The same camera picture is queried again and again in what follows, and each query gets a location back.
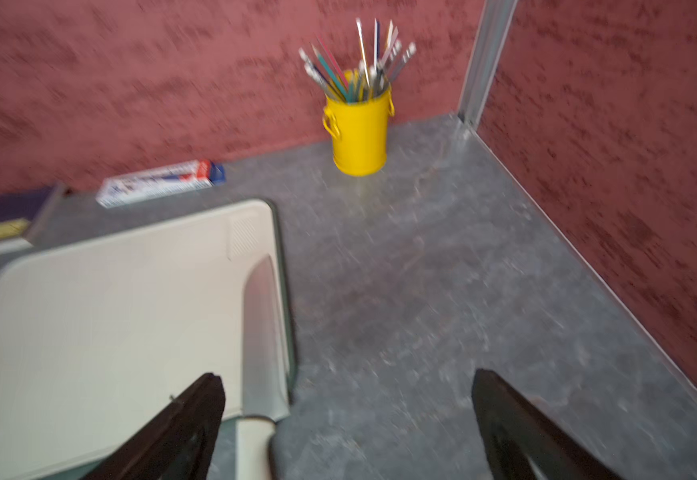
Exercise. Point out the beige cutting board green rim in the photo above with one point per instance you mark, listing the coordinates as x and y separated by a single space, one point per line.
97 337

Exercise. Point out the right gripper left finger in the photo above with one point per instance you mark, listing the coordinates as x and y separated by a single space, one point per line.
176 444

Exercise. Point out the bundle of pencils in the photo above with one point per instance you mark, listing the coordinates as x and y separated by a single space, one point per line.
365 73

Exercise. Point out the white red blue box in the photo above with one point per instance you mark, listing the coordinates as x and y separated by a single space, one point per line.
160 182

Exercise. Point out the dark blue notebook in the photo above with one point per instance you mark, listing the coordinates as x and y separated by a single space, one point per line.
23 214

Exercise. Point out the knife with cream handle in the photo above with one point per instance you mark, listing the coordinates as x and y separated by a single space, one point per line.
264 383

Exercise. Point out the right corner aluminium post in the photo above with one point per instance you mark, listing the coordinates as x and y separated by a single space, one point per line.
495 24

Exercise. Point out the yellow pencil cup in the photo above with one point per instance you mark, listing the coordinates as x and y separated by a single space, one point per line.
359 133

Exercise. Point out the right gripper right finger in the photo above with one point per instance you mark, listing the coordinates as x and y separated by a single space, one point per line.
520 441

